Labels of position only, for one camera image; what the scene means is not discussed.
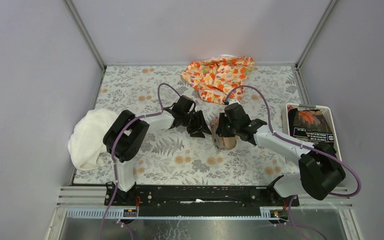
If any dark clothing in basket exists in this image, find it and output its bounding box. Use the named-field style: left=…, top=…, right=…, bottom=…
left=287, top=108, right=335, bottom=147

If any white towel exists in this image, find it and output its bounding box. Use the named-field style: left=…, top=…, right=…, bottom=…
left=67, top=108, right=119, bottom=171

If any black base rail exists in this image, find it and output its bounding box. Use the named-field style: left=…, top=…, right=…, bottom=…
left=104, top=182, right=300, bottom=217

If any white perforated plastic basket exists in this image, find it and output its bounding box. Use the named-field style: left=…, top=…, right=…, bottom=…
left=280, top=102, right=342, bottom=160

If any orange floral fabric pouch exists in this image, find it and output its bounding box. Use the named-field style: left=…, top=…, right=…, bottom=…
left=180, top=55, right=255, bottom=104

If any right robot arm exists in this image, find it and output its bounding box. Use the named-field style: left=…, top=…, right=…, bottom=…
left=215, top=103, right=346, bottom=206

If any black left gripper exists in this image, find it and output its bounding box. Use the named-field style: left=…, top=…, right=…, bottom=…
left=180, top=110, right=212, bottom=138

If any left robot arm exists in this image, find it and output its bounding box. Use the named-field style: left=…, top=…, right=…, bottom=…
left=103, top=95, right=211, bottom=206

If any plaid glasses case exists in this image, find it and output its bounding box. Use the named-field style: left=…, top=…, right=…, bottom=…
left=209, top=117, right=237, bottom=151

